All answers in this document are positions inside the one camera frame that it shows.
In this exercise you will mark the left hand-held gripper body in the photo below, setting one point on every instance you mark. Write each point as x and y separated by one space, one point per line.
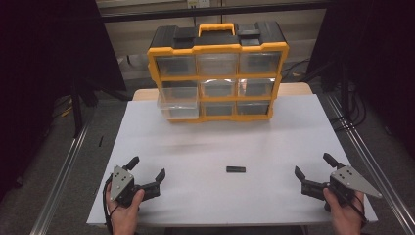
122 182

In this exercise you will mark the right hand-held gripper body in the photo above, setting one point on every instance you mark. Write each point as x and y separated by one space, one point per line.
345 181

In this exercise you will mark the person's left hand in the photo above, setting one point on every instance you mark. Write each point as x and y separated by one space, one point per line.
124 217

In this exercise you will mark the person's right hand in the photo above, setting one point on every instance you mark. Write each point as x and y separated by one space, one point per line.
345 218

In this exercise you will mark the small black rectangular block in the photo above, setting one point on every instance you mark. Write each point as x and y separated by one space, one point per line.
235 169

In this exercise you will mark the clear plastic drawer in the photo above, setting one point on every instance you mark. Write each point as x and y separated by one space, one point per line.
178 103

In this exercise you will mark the black metal stand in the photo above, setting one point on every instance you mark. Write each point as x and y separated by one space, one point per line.
77 111

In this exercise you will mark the black curtain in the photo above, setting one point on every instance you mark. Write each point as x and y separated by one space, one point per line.
375 55
36 81

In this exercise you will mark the yellow and black drawer organizer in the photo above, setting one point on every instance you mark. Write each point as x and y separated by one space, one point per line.
217 49

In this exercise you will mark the black horizontal bar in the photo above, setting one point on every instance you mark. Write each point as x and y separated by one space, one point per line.
212 11

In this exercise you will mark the aluminium floor rail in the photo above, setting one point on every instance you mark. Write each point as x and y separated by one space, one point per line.
62 179
375 166

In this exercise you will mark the white wall outlet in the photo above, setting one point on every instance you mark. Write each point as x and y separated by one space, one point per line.
198 3

